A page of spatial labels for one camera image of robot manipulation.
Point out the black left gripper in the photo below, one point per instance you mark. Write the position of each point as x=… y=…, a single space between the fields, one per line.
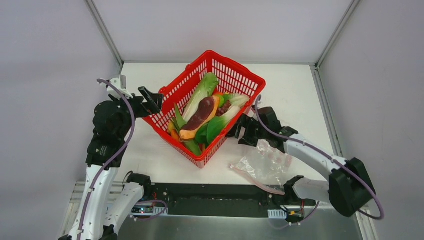
x=141 y=105

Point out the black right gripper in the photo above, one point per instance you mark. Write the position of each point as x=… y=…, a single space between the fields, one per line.
x=250 y=131

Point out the green white bok choy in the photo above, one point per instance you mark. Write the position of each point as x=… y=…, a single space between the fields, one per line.
x=211 y=130

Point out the red plastic basket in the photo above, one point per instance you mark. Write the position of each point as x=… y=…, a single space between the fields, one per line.
x=233 y=78

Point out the clear pink-dotted zip bag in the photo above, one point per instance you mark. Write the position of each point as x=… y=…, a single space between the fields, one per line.
x=265 y=167

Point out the pale green napa cabbage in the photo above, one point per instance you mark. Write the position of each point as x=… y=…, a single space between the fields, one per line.
x=205 y=89

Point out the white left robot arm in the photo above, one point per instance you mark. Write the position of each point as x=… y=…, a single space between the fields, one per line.
x=114 y=126

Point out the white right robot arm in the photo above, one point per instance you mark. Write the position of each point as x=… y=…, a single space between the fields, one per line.
x=347 y=185

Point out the purple red grape bunch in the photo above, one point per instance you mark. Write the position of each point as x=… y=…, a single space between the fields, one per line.
x=223 y=109

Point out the light green lettuce head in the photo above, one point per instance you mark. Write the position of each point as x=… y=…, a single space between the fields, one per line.
x=236 y=99

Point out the dark green leaf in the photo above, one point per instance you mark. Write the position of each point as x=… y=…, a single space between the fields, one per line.
x=190 y=144

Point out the orange yellow fruit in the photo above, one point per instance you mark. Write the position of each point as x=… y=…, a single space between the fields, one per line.
x=172 y=131

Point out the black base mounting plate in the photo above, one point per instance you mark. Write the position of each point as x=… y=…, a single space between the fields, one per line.
x=216 y=200

